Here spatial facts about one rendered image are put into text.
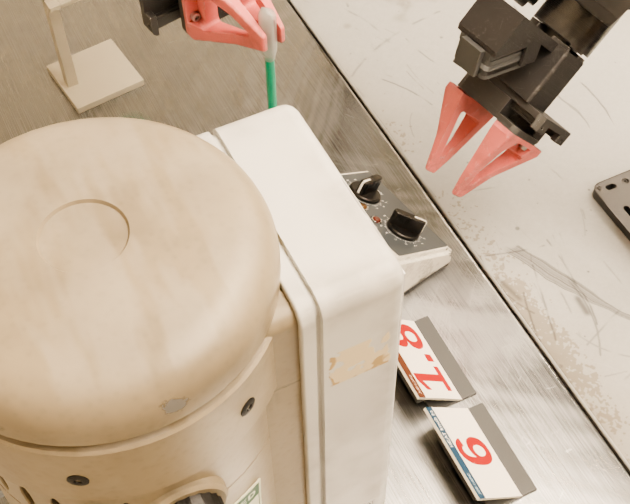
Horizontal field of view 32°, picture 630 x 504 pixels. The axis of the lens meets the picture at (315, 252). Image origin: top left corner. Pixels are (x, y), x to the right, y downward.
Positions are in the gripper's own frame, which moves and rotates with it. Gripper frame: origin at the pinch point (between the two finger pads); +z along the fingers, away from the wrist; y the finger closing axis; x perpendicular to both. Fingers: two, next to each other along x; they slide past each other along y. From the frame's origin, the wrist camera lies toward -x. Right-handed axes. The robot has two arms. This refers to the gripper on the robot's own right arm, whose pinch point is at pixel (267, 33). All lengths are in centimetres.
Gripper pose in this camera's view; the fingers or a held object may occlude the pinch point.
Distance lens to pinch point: 77.7
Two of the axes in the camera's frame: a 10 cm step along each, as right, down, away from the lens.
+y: 8.0, -5.0, 3.4
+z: 6.0, 6.4, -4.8
